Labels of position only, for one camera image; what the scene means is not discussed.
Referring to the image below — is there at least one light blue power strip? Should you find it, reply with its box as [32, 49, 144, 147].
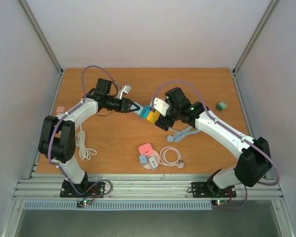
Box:
[131, 102, 143, 115]

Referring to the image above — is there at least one yellow cube socket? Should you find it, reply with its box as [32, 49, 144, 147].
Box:
[146, 111, 160, 124]

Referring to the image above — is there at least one mint green usb charger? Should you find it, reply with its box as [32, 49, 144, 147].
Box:
[216, 101, 227, 111]

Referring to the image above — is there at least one teal plug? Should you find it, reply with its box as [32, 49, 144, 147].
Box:
[140, 105, 151, 119]

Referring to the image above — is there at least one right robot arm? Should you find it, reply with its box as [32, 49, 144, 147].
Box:
[151, 87, 273, 196]

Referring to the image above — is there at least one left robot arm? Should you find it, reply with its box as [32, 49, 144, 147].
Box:
[38, 79, 142, 197]

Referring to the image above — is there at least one coral pink plug adapter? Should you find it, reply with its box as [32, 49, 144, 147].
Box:
[138, 143, 153, 156]

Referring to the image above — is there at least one round pink socket base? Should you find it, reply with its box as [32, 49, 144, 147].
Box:
[139, 150, 160, 171]

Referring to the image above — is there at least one white grey plug adapter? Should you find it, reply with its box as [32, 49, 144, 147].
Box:
[148, 157, 158, 171]

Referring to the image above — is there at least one blue plug adapter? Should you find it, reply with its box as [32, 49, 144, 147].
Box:
[139, 155, 148, 166]

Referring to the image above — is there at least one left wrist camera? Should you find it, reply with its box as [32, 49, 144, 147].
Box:
[116, 85, 132, 100]

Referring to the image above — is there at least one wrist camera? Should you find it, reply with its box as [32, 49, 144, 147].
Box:
[116, 85, 132, 100]
[151, 97, 170, 117]

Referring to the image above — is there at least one light blue cable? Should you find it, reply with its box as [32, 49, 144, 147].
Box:
[166, 127, 202, 143]

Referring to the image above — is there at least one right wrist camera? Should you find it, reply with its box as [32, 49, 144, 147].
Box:
[151, 97, 170, 117]

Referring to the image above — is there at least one pink white coiled cable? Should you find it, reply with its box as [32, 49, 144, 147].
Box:
[158, 146, 186, 169]

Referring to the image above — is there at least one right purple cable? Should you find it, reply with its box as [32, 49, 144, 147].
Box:
[150, 80, 280, 210]

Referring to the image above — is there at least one white power strip cable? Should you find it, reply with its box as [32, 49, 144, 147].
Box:
[74, 123, 98, 160]

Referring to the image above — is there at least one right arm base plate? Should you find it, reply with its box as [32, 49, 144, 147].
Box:
[191, 182, 237, 198]

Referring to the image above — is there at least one grey slotted cable duct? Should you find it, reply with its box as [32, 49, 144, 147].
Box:
[24, 200, 212, 211]

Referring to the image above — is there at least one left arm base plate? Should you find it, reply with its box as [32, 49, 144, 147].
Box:
[60, 180, 105, 198]

